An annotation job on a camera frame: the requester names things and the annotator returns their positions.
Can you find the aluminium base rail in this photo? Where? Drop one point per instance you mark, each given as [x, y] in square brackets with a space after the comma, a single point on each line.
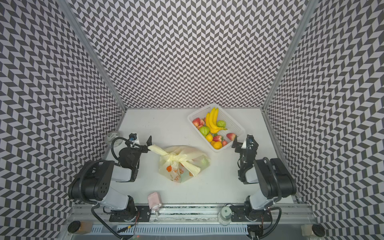
[292, 214]

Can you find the yellow fake mango small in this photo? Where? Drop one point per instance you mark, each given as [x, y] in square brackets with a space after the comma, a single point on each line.
[216, 145]

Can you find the aluminium corner post left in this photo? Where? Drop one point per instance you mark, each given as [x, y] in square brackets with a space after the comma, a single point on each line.
[70, 16]

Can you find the yellow fake banana bunch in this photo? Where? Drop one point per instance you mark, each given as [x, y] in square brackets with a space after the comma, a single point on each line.
[211, 121]

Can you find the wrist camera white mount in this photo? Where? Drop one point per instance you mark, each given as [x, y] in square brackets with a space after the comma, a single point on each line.
[133, 139]
[244, 144]

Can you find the translucent cream plastic bag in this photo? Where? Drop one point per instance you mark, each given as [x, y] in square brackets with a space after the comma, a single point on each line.
[180, 163]

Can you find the pink cloth pad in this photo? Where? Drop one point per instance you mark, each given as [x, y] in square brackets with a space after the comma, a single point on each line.
[154, 201]

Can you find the black cap jar left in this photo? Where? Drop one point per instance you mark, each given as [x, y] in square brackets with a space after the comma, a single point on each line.
[80, 227]

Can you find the white plastic basket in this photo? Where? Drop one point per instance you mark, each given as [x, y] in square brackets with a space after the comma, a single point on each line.
[232, 125]

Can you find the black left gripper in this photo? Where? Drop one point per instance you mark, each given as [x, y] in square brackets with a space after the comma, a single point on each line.
[145, 149]

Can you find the yellow fake lemon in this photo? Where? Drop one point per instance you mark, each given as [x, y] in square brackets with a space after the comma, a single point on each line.
[209, 138]

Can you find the black cap jar right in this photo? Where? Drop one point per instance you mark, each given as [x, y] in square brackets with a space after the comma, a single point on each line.
[314, 231]

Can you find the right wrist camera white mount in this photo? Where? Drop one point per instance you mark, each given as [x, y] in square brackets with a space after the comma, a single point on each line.
[244, 144]

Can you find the aluminium corner post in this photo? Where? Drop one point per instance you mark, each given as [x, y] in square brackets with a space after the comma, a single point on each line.
[70, 16]
[310, 9]

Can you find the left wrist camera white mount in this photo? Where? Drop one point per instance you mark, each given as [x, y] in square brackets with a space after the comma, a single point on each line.
[133, 139]

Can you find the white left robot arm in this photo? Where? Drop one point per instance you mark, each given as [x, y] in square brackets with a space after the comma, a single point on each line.
[92, 185]

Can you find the clear tape roll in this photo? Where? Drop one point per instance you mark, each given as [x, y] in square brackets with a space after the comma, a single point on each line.
[111, 136]

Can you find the black cap jar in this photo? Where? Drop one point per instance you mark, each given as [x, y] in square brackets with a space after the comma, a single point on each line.
[80, 227]
[314, 231]

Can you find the aluminium corner post right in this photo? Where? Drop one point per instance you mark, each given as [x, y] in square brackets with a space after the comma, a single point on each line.
[310, 9]

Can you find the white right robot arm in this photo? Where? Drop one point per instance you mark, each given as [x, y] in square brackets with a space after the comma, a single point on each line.
[273, 177]

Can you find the white green small bottle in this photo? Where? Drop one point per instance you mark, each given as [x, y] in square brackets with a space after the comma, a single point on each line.
[225, 216]

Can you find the green fake custard apple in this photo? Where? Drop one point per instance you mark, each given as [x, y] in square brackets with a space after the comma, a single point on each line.
[204, 130]
[221, 124]

